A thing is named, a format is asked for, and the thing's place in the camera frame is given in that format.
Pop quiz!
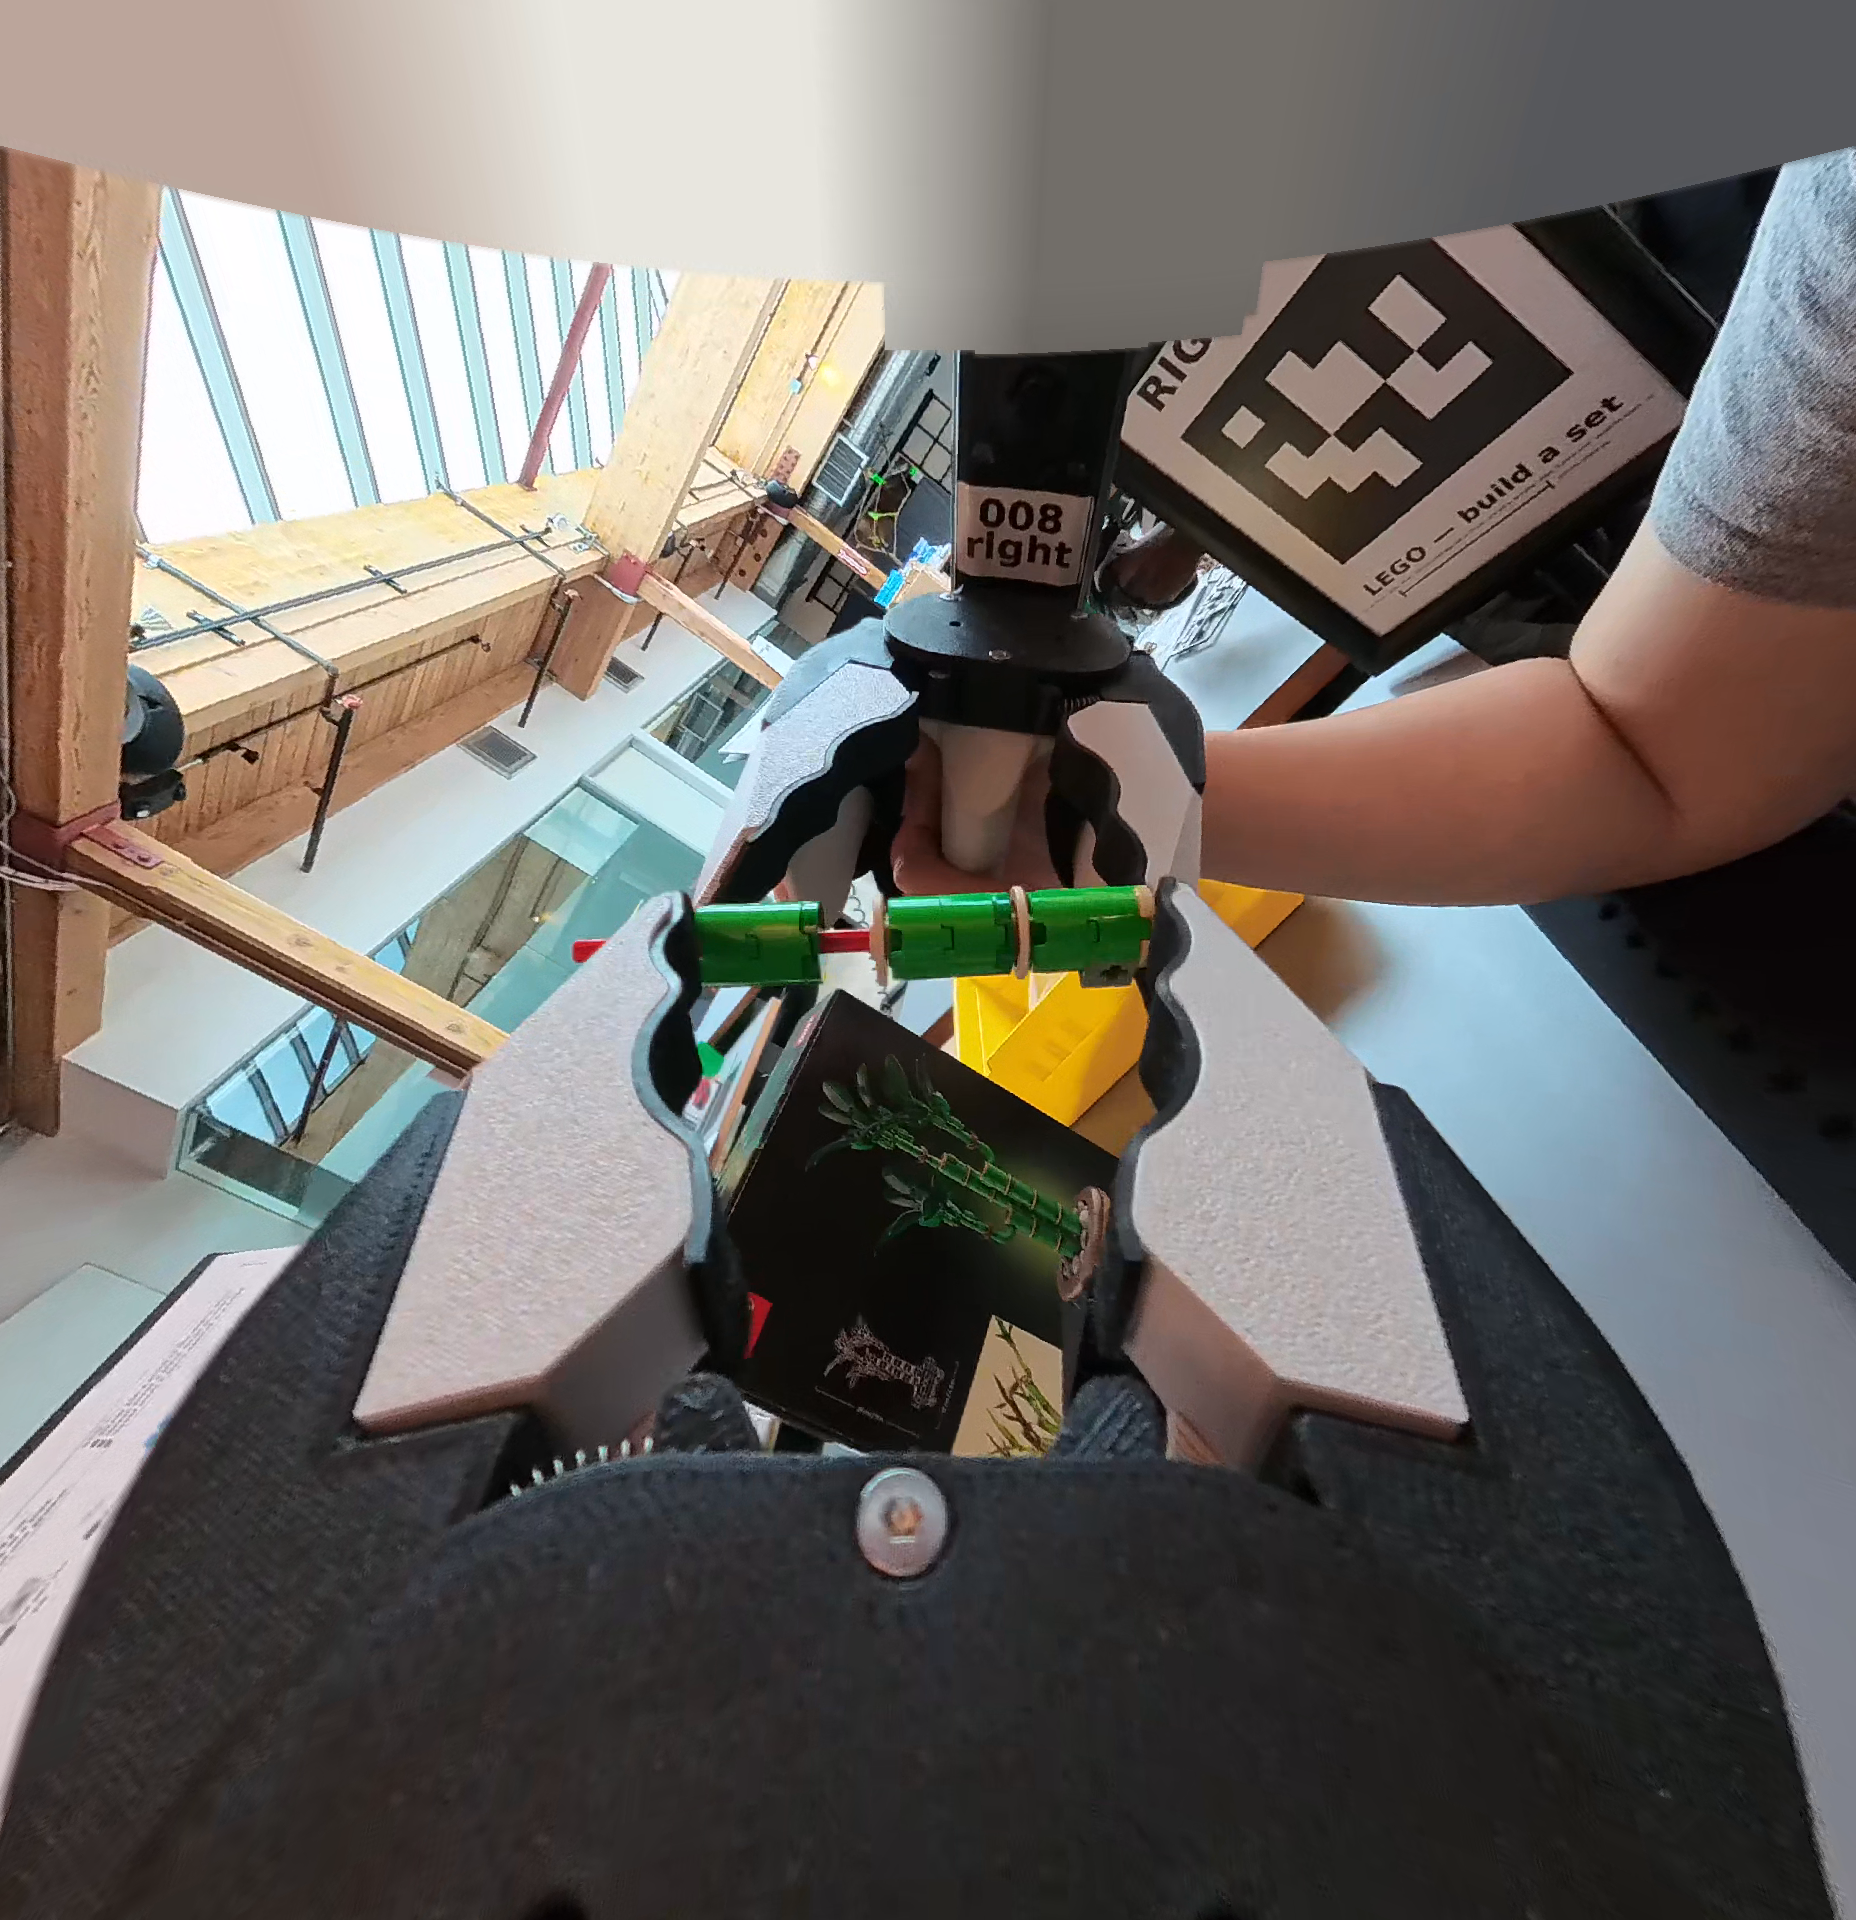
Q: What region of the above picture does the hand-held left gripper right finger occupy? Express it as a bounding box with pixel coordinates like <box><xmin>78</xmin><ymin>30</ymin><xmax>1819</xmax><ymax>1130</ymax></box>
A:
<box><xmin>1101</xmin><ymin>885</ymin><xmax>1472</xmax><ymax>1482</ymax></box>

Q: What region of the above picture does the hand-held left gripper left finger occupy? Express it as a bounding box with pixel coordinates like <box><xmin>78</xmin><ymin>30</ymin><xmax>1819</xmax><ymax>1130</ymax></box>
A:
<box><xmin>352</xmin><ymin>891</ymin><xmax>751</xmax><ymax>1454</ymax></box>

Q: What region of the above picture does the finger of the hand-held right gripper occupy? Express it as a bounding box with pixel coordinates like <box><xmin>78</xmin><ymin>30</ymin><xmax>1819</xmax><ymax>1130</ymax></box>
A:
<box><xmin>1046</xmin><ymin>702</ymin><xmax>1206</xmax><ymax>896</ymax></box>
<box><xmin>695</xmin><ymin>662</ymin><xmax>925</xmax><ymax>908</ymax></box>

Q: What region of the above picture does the green toy brick bamboo stalk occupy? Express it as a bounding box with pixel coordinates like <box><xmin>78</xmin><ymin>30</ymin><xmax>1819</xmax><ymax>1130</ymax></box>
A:
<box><xmin>574</xmin><ymin>887</ymin><xmax>1158</xmax><ymax>993</ymax></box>

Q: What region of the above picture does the person's right forearm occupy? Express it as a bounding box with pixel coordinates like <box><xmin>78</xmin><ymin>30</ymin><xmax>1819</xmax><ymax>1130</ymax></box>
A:
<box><xmin>1201</xmin><ymin>517</ymin><xmax>1823</xmax><ymax>908</ymax></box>

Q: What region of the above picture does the person's right hand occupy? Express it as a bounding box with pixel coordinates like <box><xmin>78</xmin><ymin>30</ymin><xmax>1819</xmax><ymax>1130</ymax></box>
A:
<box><xmin>884</xmin><ymin>745</ymin><xmax>1084</xmax><ymax>904</ymax></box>

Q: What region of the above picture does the yellow plastic bin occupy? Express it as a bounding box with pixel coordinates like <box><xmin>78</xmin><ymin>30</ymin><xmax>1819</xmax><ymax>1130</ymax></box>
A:
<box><xmin>926</xmin><ymin>878</ymin><xmax>1305</xmax><ymax>1130</ymax></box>

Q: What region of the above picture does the glass railing panel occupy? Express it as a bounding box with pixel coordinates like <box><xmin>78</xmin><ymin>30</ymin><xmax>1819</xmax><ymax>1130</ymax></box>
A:
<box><xmin>185</xmin><ymin>780</ymin><xmax>751</xmax><ymax>1201</ymax></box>

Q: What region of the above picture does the black white tag sign board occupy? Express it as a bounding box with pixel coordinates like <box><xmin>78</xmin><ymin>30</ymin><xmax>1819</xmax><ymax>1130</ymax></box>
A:
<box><xmin>1116</xmin><ymin>225</ymin><xmax>1691</xmax><ymax>677</ymax></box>

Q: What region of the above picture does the black bamboo set box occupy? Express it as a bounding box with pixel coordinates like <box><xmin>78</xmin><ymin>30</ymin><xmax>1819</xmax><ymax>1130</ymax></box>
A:
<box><xmin>713</xmin><ymin>987</ymin><xmax>1122</xmax><ymax>1459</ymax></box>

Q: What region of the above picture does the diagonal wooden brace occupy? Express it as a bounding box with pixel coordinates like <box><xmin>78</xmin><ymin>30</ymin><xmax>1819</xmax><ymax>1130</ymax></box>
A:
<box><xmin>67</xmin><ymin>819</ymin><xmax>510</xmax><ymax>1081</ymax></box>

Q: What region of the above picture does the red pipe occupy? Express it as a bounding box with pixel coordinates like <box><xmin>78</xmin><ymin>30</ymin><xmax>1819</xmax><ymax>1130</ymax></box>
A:
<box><xmin>517</xmin><ymin>265</ymin><xmax>615</xmax><ymax>490</ymax></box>

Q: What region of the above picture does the long wooden beam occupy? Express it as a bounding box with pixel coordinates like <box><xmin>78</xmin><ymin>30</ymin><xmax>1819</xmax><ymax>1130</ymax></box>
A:
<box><xmin>127</xmin><ymin>468</ymin><xmax>781</xmax><ymax>813</ymax></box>

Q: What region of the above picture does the dark perforated panel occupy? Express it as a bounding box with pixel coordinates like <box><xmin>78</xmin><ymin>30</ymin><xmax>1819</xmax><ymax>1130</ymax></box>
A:
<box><xmin>1528</xmin><ymin>810</ymin><xmax>1856</xmax><ymax>1188</ymax></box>

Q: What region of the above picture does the white printed sheet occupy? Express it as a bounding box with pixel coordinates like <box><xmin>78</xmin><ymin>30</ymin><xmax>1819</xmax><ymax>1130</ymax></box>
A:
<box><xmin>0</xmin><ymin>1247</ymin><xmax>305</xmax><ymax>1705</ymax></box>

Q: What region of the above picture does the skylight window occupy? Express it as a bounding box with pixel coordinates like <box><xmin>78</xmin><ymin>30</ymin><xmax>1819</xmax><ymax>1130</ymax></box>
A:
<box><xmin>134</xmin><ymin>186</ymin><xmax>682</xmax><ymax>544</ymax></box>

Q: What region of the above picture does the grey shirt sleeve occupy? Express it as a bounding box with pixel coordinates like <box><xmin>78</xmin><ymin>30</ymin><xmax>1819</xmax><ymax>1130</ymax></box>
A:
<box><xmin>1639</xmin><ymin>144</ymin><xmax>1856</xmax><ymax>835</ymax></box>

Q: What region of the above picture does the wooden column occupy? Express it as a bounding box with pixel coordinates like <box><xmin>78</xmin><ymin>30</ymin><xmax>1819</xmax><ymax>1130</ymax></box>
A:
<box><xmin>0</xmin><ymin>152</ymin><xmax>166</xmax><ymax>1142</ymax></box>

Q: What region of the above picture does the black ceiling camera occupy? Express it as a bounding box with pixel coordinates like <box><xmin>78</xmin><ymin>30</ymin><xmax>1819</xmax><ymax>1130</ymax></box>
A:
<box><xmin>119</xmin><ymin>662</ymin><xmax>192</xmax><ymax>823</ymax></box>

